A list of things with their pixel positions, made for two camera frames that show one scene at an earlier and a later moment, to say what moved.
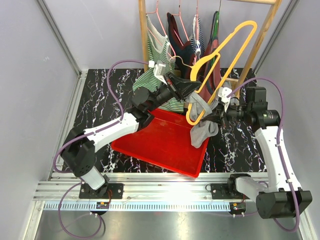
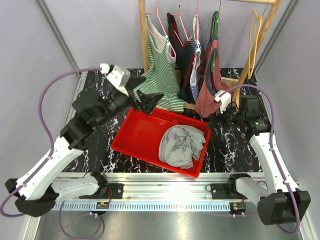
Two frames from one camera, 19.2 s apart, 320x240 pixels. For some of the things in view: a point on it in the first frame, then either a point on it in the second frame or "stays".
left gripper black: [182, 87] -> [148, 101]
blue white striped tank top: [196, 40] stays
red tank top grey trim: [212, 70] -> [207, 104]
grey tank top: [199, 104] -> [179, 145]
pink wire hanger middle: [184, 27] stays
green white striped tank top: [158, 49] stays
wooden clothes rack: [242, 77] stays
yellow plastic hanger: [201, 70] -> [255, 26]
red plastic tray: [165, 139] stays
